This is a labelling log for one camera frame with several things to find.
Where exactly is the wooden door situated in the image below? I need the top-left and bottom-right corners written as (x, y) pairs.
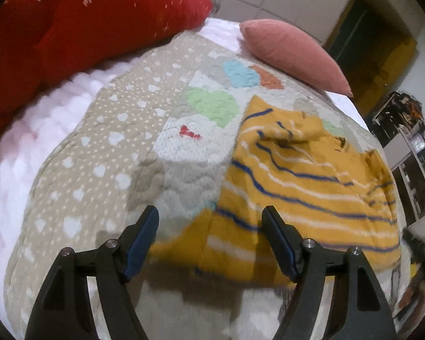
top-left (325, 0), bottom-right (417, 116)

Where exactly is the yellow striped knit sweater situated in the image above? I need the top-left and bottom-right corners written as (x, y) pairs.
top-left (150, 97), bottom-right (401, 287)

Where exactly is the red floral duvet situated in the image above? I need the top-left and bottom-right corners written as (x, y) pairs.
top-left (0, 0), bottom-right (213, 136)

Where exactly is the pink corduroy pillow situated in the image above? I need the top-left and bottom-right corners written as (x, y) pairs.
top-left (239, 18), bottom-right (353, 97)

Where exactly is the patchwork heart quilt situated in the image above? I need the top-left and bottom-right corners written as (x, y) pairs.
top-left (3, 31), bottom-right (384, 339)

